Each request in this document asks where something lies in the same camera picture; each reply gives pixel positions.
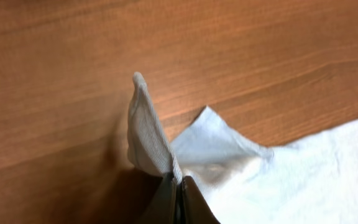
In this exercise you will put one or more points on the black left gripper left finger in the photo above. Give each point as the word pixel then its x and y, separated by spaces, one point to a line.
pixel 162 208

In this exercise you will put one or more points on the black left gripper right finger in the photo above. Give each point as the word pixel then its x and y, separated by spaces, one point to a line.
pixel 196 210

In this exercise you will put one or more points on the light blue printed t-shirt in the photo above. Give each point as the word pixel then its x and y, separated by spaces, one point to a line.
pixel 311 180

